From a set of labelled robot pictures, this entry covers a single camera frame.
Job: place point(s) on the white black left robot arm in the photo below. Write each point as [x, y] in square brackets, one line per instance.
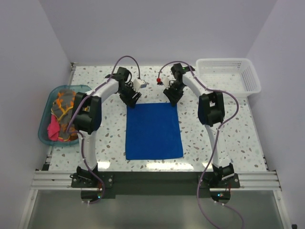
[87, 116]

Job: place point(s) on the white plastic mesh basket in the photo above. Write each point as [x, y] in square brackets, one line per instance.
[234, 75]

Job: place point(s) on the teal plastic bin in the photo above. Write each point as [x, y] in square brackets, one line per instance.
[46, 116]

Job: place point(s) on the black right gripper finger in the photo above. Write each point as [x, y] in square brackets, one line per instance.
[168, 93]
[176, 96]

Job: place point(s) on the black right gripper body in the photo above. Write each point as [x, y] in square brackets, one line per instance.
[175, 88]

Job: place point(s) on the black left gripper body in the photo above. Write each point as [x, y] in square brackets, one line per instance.
[128, 91]

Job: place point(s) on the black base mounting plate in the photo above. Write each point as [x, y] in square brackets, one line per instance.
[111, 184]

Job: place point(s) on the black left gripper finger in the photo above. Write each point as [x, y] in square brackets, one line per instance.
[126, 99]
[134, 100]

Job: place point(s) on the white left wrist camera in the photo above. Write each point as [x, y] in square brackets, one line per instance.
[139, 84]

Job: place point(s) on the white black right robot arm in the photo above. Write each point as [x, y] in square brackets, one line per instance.
[211, 111]

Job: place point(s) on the blue towel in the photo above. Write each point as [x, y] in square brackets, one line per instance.
[153, 132]

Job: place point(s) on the pink towel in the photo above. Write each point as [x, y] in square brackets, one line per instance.
[53, 129]

